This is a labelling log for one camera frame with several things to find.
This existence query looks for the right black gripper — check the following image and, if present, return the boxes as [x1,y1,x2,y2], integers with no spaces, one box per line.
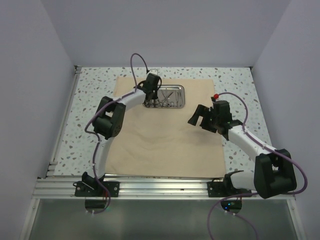
[188,104,220,134]

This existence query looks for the steel instrument tray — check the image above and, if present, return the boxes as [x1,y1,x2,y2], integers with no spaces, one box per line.
[156,84,186,109]

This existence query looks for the steel surgical scissors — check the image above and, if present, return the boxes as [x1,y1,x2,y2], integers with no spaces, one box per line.
[160,90,175,108]

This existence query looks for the beige cloth wrap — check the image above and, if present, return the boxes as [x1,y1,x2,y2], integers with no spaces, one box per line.
[105,78,226,178]

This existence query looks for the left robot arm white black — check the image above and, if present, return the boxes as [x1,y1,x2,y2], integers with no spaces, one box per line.
[82,73,162,197]

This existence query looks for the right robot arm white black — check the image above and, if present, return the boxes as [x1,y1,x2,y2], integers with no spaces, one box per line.
[188,100,297,199]

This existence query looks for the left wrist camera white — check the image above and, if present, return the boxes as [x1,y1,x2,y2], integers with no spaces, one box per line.
[147,68,159,75]

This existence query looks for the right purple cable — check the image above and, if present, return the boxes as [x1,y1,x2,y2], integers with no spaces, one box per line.
[207,91,309,240]

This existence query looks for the purple cable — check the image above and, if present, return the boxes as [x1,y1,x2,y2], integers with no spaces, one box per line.
[207,91,309,240]
[84,53,151,215]

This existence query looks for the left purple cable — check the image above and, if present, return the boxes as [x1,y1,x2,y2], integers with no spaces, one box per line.
[84,53,151,215]

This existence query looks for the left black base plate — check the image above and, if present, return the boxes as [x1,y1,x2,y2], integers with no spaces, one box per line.
[72,181,120,198]

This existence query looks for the aluminium front rail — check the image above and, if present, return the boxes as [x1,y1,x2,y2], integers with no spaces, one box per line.
[32,174,295,201]

